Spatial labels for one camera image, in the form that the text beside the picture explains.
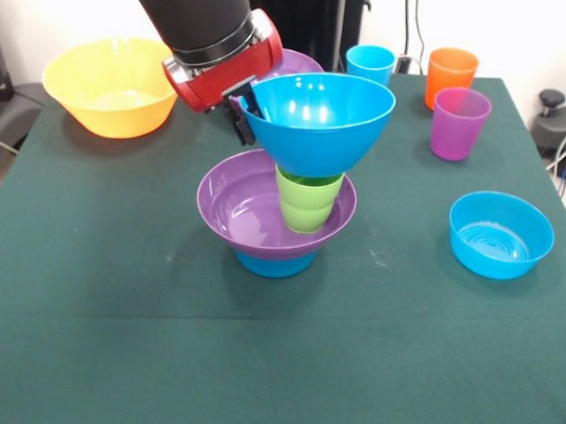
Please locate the dark green tablecloth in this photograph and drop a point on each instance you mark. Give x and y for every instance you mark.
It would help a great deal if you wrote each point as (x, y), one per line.
(278, 337)

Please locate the black electronic device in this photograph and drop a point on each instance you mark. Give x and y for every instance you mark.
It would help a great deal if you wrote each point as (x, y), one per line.
(0, 62)

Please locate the purple bowl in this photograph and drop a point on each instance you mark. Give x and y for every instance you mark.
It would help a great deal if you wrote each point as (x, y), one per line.
(236, 210)
(297, 63)

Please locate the small blue bowl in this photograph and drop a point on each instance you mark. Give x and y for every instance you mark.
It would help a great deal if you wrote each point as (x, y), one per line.
(495, 247)
(274, 269)

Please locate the black knobbed equipment base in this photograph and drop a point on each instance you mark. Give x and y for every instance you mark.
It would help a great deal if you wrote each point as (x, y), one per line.
(555, 128)

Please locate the purple cup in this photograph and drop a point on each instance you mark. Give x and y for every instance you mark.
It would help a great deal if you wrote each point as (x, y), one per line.
(458, 130)

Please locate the yellow bowl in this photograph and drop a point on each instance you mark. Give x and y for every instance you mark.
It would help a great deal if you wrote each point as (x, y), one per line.
(106, 89)

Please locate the green cup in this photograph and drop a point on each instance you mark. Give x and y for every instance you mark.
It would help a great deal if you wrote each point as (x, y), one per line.
(307, 192)
(306, 219)

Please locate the blue cup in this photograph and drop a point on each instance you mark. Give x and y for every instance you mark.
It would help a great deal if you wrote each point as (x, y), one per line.
(369, 61)

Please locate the large deep blue bowl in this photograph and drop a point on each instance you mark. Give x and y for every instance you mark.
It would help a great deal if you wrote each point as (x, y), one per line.
(313, 143)

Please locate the orange cup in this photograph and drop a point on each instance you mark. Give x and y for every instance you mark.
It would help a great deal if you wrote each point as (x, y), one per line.
(450, 73)

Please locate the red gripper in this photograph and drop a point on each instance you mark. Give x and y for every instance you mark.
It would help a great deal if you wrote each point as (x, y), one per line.
(222, 79)

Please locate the black power strip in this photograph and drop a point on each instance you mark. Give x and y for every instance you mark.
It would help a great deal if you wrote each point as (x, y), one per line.
(403, 65)

